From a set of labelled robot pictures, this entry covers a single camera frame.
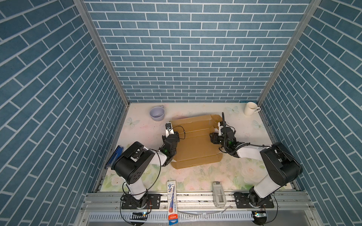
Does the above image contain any brown cardboard box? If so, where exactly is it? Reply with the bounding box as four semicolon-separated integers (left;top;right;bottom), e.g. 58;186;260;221
171;115;223;169

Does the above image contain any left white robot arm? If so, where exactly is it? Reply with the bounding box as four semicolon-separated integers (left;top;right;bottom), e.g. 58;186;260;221
111;132;180;201

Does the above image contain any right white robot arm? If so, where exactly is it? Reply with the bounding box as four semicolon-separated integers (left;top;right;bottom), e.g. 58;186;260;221
209;125;303;206

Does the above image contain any white ceramic mug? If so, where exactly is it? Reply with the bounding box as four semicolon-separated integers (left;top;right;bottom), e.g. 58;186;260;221
244;102;261;116

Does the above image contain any blue stapler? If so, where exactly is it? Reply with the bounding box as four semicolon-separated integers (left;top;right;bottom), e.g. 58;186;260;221
105;146;124;170

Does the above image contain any grey white remote device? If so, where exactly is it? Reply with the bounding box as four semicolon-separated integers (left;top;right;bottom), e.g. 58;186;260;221
212;181;226;208

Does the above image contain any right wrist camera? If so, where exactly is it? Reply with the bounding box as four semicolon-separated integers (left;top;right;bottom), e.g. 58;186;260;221
218;122;224;136

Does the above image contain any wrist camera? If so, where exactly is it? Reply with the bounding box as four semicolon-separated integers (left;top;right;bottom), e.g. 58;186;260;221
165;122;174;137
218;122;224;136

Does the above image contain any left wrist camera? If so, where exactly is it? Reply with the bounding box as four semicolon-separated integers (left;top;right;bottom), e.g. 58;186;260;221
165;122;174;137

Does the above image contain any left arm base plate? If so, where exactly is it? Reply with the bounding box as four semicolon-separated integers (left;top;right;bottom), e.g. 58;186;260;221
121;193;161;210

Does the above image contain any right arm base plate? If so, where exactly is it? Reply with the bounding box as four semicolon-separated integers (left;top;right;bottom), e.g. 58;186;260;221
233;192;274;209

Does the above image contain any aluminium front rail frame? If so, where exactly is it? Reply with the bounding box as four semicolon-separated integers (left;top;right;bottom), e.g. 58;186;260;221
75;190;322;226

